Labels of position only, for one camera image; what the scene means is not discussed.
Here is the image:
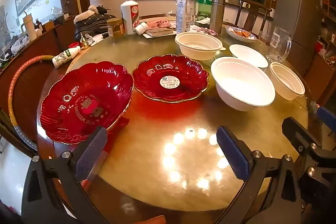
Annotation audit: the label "small white cup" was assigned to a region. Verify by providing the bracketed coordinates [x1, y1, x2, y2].
[134, 22, 149, 35]

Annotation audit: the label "dark wooden chair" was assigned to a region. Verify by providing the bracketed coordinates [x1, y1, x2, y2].
[234, 0, 275, 34]

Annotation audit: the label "stainless steel thermos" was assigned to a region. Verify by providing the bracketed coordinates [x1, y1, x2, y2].
[209, 0, 223, 34]

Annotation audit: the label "clear glass mug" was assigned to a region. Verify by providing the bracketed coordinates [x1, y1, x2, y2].
[266, 27, 292, 63]

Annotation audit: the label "red plate with gold print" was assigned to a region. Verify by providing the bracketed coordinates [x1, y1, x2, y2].
[41, 61, 134, 145]

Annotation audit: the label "white thermos with handle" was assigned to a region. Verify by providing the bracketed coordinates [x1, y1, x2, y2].
[21, 14, 37, 42]

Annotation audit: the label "fried snack pieces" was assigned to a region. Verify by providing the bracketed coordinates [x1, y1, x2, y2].
[234, 29, 251, 38]

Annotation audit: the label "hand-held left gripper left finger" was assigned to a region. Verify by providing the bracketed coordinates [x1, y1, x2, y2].
[21, 126, 109, 224]

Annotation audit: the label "large white foam bowl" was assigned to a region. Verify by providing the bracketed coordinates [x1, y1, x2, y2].
[210, 56, 276, 112]

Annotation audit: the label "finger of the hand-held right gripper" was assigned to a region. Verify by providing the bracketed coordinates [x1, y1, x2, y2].
[316, 106, 336, 134]
[282, 117, 336, 180]

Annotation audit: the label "clear bottle with black lid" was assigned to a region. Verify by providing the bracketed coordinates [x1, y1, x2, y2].
[184, 0, 197, 26]

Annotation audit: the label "blue and white carton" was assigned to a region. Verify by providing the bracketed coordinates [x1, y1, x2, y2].
[175, 0, 191, 34]

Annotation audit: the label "small cream ribbed bowl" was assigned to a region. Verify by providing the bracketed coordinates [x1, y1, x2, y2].
[269, 62, 305, 101]

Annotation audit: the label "orange and green hose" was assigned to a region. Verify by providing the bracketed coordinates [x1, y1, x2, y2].
[8, 55, 57, 151]

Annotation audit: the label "pink cloth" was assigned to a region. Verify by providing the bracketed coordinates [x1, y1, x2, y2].
[146, 18, 174, 29]

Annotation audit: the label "grey refrigerator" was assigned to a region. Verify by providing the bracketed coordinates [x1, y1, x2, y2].
[273, 0, 331, 75]

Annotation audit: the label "golden ornament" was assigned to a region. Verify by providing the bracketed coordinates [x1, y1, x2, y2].
[79, 32, 90, 50]

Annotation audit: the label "book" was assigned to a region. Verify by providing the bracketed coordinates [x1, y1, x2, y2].
[143, 27, 176, 38]

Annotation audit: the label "small drinking glass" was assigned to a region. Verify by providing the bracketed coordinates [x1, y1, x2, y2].
[259, 30, 272, 45]

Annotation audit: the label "large cream ribbed bowl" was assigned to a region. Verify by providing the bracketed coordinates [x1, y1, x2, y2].
[175, 31, 226, 61]

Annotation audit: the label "white yogurt bottle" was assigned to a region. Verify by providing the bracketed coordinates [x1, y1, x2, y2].
[52, 46, 81, 68]

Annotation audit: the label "white liquor bottle red cap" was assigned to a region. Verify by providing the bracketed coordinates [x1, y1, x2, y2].
[120, 0, 139, 35]

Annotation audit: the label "cluttered shelf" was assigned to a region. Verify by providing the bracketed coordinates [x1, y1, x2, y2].
[312, 0, 336, 77]

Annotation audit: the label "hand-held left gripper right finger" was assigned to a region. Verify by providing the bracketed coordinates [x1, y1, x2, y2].
[216, 126, 302, 224]

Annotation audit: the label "brown spread jar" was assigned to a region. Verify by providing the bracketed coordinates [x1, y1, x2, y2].
[106, 18, 125, 38]

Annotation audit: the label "red plate with white sticker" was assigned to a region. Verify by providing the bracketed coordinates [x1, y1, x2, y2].
[132, 54, 210, 103]

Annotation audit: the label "wooden sideboard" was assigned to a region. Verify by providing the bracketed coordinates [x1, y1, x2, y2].
[0, 15, 78, 114]

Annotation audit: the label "pink wrapped candies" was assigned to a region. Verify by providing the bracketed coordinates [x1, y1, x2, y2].
[196, 27, 218, 36]

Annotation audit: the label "blue patterned white dish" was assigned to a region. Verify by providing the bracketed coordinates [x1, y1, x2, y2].
[225, 26, 257, 43]

